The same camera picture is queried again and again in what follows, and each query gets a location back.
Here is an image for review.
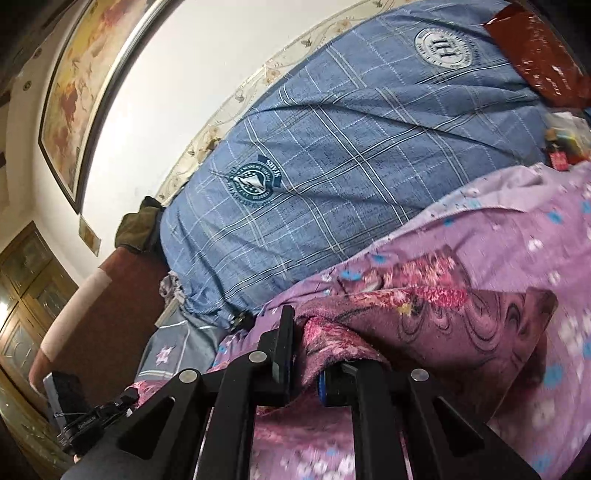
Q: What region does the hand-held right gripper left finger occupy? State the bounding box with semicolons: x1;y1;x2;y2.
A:
62;305;296;480

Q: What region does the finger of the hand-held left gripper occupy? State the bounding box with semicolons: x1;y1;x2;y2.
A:
44;371;86;416

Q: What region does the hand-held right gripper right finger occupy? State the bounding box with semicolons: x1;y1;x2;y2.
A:
318;360;541;480

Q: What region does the maroon floral shirt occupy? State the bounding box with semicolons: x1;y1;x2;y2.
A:
129;251;559;480

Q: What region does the grey striped pillow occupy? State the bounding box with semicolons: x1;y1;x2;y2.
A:
136;307;222;384

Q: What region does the wooden door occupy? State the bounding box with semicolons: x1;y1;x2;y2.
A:
0;222;79;462

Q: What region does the crumpled pale floral cloth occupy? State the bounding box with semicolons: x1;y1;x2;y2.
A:
159;271;190;308

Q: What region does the olive green cloth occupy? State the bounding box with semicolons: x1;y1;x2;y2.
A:
115;196;166;254

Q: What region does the blue plaid quilt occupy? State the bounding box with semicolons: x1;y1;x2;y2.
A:
159;0;555;330

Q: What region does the purple floral bedsheet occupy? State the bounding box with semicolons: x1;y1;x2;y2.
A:
217;161;591;480

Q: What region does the clear plastic bag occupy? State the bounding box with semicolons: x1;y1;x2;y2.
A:
542;111;591;162

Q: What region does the red plastic bag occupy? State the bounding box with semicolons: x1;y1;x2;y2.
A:
482;4;591;109

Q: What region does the small paper wall note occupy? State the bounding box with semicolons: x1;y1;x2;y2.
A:
78;215;101;257

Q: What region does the framed wall painting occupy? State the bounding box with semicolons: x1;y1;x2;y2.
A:
38;0;185;214

